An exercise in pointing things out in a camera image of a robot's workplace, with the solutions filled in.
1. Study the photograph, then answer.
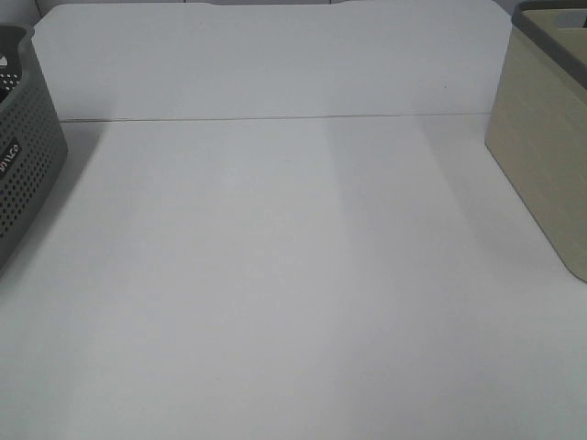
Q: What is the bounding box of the beige plastic storage bin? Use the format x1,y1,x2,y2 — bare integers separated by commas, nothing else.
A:
485,1,586,281

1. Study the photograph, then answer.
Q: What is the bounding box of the grey perforated plastic basket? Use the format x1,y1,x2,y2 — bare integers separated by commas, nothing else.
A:
1,23,68,266

